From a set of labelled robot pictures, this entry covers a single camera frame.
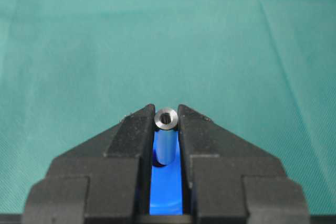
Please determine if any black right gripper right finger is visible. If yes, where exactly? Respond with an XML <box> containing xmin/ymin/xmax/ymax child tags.
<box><xmin>178</xmin><ymin>104</ymin><xmax>310</xmax><ymax>223</ymax></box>

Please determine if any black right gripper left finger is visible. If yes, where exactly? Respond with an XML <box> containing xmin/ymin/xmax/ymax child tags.
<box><xmin>22</xmin><ymin>104</ymin><xmax>155</xmax><ymax>223</ymax></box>

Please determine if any grey metal shaft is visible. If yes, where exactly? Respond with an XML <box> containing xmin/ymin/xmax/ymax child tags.
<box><xmin>154</xmin><ymin>107</ymin><xmax>179</xmax><ymax>166</ymax></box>

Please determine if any blue plastic gear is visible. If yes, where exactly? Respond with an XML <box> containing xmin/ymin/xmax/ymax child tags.
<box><xmin>149</xmin><ymin>131</ymin><xmax>183</xmax><ymax>216</ymax></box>

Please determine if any green cloth mat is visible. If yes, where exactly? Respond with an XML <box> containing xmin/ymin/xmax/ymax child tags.
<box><xmin>1</xmin><ymin>0</ymin><xmax>335</xmax><ymax>215</ymax></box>

